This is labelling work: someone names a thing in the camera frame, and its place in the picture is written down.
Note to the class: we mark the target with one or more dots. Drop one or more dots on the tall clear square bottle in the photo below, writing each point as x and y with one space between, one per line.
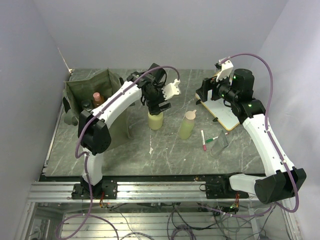
87 105

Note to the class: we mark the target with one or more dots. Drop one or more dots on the yellow-green pump bottle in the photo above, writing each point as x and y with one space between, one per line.
155 122

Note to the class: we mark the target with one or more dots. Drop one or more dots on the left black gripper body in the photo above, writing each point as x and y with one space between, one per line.
156 97

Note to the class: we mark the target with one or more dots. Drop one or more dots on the red whiteboard marker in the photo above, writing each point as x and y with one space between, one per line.
203 140

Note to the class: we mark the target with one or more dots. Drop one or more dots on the green bottle peach cap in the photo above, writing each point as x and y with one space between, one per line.
187 124

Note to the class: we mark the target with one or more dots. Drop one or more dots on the yellow-framed whiteboard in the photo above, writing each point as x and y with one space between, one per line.
223 113

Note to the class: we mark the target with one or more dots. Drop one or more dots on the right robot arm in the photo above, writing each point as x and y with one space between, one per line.
282 179

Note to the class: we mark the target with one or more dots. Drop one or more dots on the olive canvas bag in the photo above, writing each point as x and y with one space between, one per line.
78 89

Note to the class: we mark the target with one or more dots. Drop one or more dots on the orange bottle pink cap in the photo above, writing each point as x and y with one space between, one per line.
98 99

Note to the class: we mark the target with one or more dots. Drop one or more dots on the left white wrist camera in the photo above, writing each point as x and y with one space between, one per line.
170 90

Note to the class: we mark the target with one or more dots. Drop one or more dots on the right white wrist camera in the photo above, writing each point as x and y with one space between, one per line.
224 68

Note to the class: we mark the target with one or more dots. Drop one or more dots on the green whiteboard marker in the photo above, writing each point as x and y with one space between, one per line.
211 139

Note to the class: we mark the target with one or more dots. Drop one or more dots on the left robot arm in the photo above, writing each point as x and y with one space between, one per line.
94 137

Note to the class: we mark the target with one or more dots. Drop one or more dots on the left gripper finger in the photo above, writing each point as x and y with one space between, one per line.
154 110
165 107

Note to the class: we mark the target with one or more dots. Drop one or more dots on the clear plastic cup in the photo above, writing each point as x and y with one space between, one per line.
218 146

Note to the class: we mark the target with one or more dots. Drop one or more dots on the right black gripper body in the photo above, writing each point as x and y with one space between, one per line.
222 89

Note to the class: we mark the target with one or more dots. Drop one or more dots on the aluminium mounting rail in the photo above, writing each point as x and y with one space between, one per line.
143 189

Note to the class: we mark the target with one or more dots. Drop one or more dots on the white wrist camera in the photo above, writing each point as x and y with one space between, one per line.
224 68
170 90

